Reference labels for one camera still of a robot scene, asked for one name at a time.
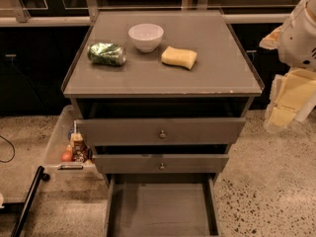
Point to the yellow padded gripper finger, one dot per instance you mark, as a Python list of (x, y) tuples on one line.
[(271, 40), (292, 97)]

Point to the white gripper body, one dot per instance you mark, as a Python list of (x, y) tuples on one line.
[(298, 43)]

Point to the yellow sponge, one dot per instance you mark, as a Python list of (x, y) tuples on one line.
[(179, 57)]

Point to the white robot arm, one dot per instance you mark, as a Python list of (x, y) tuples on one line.
[(292, 95)]

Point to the grey drawer cabinet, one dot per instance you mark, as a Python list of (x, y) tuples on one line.
[(222, 83)]

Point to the grey top drawer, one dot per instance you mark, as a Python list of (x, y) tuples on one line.
[(160, 131)]

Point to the grey drawer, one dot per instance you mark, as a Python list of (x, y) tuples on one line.
[(161, 163), (160, 131), (161, 205)]

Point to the grey bottom drawer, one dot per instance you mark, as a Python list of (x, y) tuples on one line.
[(161, 205)]

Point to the grey middle drawer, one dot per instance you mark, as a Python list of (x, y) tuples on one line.
[(161, 163)]

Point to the white ceramic bowl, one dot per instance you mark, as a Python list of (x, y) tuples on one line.
[(146, 37)]

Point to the crushed green soda can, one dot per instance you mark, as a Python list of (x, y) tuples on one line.
[(106, 53)]

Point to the brown snack bag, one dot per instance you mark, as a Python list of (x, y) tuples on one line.
[(79, 148)]

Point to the red round fruit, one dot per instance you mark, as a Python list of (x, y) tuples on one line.
[(67, 157)]

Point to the clear plastic storage bin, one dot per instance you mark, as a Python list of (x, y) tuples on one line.
[(60, 142)]

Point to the black metal stand leg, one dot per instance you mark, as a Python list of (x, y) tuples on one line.
[(40, 175)]

